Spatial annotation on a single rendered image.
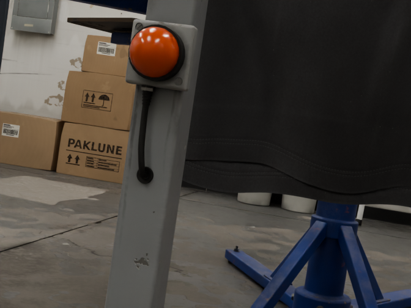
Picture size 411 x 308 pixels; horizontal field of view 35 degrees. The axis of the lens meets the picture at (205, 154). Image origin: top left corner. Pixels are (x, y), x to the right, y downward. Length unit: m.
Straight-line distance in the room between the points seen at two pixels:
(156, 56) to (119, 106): 4.79
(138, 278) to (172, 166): 0.09
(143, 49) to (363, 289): 1.55
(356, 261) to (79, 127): 3.70
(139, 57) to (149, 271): 0.17
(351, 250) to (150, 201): 1.54
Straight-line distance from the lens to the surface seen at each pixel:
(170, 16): 0.53
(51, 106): 6.05
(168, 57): 0.49
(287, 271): 1.98
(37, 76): 6.13
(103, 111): 5.33
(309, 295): 2.13
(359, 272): 2.00
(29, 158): 5.60
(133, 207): 0.53
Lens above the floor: 0.61
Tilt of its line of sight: 3 degrees down
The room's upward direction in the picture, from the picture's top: 8 degrees clockwise
